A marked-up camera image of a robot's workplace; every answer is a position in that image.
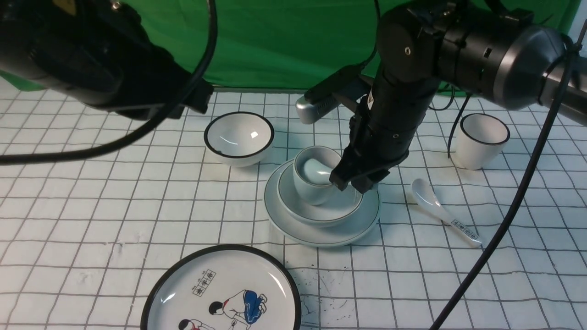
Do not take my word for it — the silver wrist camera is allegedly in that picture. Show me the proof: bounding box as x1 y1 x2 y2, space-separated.
295 64 372 125

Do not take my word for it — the black-rimmed illustrated plate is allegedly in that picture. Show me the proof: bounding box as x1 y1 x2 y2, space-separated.
140 244 302 330

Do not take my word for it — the white spoon with lettering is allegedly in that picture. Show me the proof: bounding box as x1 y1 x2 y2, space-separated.
411 178 482 247

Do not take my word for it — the pale green-rimmed cup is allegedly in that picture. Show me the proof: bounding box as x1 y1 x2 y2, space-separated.
293 146 341 205

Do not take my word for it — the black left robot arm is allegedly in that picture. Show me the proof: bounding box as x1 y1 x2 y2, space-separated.
0 0 190 121

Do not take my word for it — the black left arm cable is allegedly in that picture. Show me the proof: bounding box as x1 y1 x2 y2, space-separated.
0 0 218 166

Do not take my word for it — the pale green-rimmed bowl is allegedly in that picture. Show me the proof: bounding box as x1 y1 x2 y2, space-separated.
277 161 363 227

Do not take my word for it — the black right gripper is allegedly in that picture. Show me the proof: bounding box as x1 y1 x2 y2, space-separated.
329 115 410 194

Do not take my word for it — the black-rimmed white bowl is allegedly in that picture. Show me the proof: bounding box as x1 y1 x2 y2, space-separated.
204 111 275 167

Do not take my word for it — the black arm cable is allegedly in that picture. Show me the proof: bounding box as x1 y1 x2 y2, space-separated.
429 18 587 330
0 0 218 166

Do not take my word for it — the plain white ceramic spoon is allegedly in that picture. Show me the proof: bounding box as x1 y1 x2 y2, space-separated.
302 158 332 186

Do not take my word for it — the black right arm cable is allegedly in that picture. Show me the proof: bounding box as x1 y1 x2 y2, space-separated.
429 18 587 330

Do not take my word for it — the white grid tablecloth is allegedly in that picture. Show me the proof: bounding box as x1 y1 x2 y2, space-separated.
0 86 587 330

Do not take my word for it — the black-rimmed white cup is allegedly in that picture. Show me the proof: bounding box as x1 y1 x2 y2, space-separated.
453 113 511 171

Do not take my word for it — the green backdrop cloth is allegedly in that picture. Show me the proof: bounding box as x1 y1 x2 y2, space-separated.
0 0 581 94

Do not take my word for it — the pale green-rimmed plate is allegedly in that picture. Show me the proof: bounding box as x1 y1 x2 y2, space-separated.
264 159 381 247

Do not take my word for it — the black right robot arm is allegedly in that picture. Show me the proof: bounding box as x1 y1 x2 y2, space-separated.
330 0 572 193

